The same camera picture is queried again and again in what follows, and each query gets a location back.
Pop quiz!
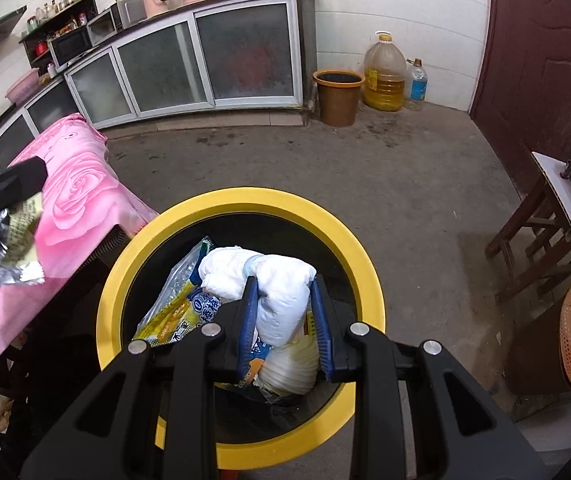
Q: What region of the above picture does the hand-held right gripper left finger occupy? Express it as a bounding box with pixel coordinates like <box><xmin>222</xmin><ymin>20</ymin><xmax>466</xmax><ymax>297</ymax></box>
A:
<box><xmin>20</xmin><ymin>276</ymin><xmax>261</xmax><ymax>480</ymax></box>

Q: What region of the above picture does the clear bottle with blue label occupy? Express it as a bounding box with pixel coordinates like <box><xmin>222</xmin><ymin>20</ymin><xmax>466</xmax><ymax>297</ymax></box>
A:
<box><xmin>404</xmin><ymin>58</ymin><xmax>429</xmax><ymax>112</ymax></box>

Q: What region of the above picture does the yellow clear plastic packet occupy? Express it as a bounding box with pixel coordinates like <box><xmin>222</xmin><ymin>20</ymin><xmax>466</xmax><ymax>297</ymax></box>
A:
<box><xmin>132</xmin><ymin>236</ymin><xmax>216</xmax><ymax>348</ymax></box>

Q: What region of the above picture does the white board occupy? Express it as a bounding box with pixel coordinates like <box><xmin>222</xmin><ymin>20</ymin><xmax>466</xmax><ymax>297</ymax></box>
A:
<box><xmin>532</xmin><ymin>151</ymin><xmax>571</xmax><ymax>249</ymax></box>

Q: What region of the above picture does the kitchen cabinet with glass doors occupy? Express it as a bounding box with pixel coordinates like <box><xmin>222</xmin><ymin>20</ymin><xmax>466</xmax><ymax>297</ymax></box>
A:
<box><xmin>0</xmin><ymin>0</ymin><xmax>320</xmax><ymax>181</ymax></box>

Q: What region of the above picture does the white diaper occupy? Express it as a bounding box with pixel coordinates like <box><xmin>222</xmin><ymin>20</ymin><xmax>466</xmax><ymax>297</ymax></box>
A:
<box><xmin>198</xmin><ymin>246</ymin><xmax>317</xmax><ymax>348</ymax></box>

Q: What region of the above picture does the silver foil wrapper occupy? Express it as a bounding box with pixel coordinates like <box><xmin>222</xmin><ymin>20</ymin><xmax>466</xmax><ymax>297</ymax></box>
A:
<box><xmin>0</xmin><ymin>210</ymin><xmax>46</xmax><ymax>295</ymax></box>

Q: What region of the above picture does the pink rose tablecloth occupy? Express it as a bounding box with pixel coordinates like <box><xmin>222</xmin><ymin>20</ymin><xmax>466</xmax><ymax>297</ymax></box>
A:
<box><xmin>0</xmin><ymin>112</ymin><xmax>160</xmax><ymax>376</ymax></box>

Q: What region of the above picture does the dark red door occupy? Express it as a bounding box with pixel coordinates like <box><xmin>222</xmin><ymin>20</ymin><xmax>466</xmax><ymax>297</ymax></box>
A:
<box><xmin>469</xmin><ymin>0</ymin><xmax>571</xmax><ymax>196</ymax></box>

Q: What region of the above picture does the black bin with yellow rim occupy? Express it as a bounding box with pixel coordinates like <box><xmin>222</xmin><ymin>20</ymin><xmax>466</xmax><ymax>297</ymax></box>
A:
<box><xmin>96</xmin><ymin>187</ymin><xmax>386</xmax><ymax>471</ymax></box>

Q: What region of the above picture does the brown plastic bucket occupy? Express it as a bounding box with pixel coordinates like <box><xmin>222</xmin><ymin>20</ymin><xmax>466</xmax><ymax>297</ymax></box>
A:
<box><xmin>313</xmin><ymin>69</ymin><xmax>366</xmax><ymax>127</ymax></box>

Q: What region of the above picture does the white plastic bag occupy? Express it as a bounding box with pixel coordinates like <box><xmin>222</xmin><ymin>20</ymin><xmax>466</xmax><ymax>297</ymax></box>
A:
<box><xmin>258</xmin><ymin>332</ymin><xmax>321</xmax><ymax>395</ymax></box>

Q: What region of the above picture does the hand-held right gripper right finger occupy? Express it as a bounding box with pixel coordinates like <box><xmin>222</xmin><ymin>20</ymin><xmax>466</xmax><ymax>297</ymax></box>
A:
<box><xmin>310</xmin><ymin>276</ymin><xmax>549</xmax><ymax>480</ymax></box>

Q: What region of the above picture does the blue white packet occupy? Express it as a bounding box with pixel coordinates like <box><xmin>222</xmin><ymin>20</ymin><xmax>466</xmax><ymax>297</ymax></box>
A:
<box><xmin>185</xmin><ymin>287</ymin><xmax>268</xmax><ymax>386</ymax></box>

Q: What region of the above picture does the pink plastic basin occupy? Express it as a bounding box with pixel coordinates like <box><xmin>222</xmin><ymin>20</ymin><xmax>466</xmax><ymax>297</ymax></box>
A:
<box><xmin>5</xmin><ymin>69</ymin><xmax>41</xmax><ymax>105</ymax></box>

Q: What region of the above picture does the large yellow oil jug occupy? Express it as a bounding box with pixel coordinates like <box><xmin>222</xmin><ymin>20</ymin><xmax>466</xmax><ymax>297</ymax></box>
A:
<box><xmin>364</xmin><ymin>31</ymin><xmax>407</xmax><ymax>112</ymax></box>

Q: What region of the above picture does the silver toaster oven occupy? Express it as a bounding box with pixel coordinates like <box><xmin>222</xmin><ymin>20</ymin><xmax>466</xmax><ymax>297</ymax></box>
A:
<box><xmin>88</xmin><ymin>10</ymin><xmax>119</xmax><ymax>46</ymax></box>

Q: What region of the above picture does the dark kitchen shelf rack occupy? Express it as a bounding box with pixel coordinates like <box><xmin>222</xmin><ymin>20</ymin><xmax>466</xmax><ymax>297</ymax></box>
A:
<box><xmin>19</xmin><ymin>0</ymin><xmax>100</xmax><ymax>68</ymax></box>

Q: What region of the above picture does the black microwave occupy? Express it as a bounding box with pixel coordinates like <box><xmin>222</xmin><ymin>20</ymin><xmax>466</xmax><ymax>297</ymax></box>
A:
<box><xmin>48</xmin><ymin>27</ymin><xmax>93</xmax><ymax>66</ymax></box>

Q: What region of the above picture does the grey metal box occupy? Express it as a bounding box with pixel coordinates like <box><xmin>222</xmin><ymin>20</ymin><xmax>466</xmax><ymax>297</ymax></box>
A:
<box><xmin>115</xmin><ymin>0</ymin><xmax>146</xmax><ymax>28</ymax></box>

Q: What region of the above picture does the row of glass jars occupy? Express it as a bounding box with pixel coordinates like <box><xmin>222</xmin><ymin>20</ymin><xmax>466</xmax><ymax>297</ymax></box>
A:
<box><xmin>25</xmin><ymin>0</ymin><xmax>91</xmax><ymax>31</ymax></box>

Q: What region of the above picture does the pale yellow packet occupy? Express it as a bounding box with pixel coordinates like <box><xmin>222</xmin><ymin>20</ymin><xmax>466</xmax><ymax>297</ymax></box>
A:
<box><xmin>8</xmin><ymin>195</ymin><xmax>44</xmax><ymax>263</ymax></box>

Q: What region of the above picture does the wooden stool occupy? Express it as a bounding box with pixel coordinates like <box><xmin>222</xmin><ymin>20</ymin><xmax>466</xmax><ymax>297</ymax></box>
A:
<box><xmin>485</xmin><ymin>180</ymin><xmax>571</xmax><ymax>306</ymax></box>

